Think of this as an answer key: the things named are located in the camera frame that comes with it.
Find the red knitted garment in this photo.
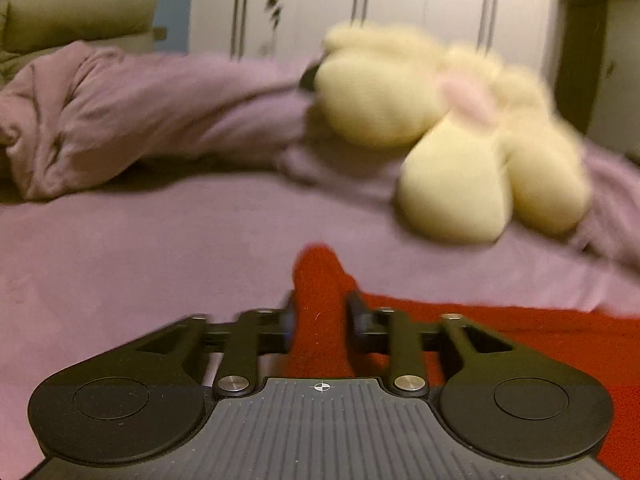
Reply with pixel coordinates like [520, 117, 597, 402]
[285, 245, 639, 479]

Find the purple bed sheet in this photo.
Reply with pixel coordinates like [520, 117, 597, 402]
[1, 165, 639, 479]

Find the cream flower-shaped plush pillow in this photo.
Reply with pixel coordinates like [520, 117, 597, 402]
[314, 24, 592, 244]

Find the crumpled purple blanket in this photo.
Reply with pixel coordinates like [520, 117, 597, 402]
[1, 41, 639, 268]

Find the white wardrobe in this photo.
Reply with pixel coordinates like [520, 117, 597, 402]
[189, 0, 559, 72]

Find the grey upholstered headboard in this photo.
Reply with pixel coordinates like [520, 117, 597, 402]
[1, 0, 156, 84]

